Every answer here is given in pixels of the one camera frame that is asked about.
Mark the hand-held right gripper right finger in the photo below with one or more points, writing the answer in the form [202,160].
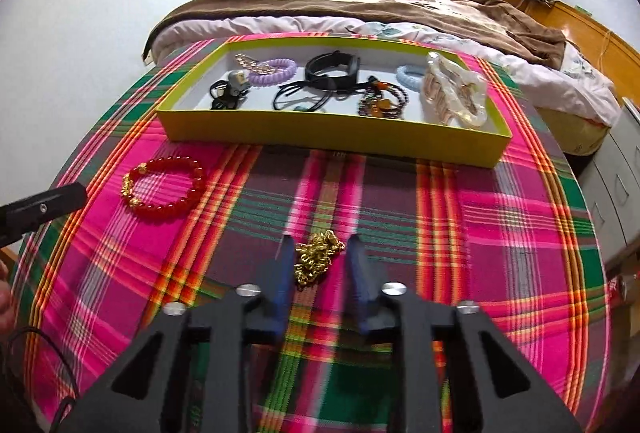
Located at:
[360,283]

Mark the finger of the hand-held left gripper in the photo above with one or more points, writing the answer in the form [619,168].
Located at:
[40,210]

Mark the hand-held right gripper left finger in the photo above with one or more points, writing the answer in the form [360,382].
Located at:
[287,283]

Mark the yellow-green cardboard box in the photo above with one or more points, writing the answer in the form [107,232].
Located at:
[325,133]

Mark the black bangle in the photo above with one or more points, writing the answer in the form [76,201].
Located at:
[325,80]

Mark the clear plastic jewelry bag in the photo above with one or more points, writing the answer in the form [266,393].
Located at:
[450,93]

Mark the person's left hand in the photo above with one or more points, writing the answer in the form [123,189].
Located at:
[4,313]

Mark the plaid tablecloth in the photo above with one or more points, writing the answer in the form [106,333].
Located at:
[450,223]

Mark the bed base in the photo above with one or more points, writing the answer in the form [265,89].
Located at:
[575,138]

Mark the red can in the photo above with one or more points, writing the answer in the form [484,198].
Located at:
[625,288]

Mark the grey drawer cabinet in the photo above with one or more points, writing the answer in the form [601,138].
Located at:
[615,193]

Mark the wooden headboard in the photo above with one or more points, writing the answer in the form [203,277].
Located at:
[600,33]

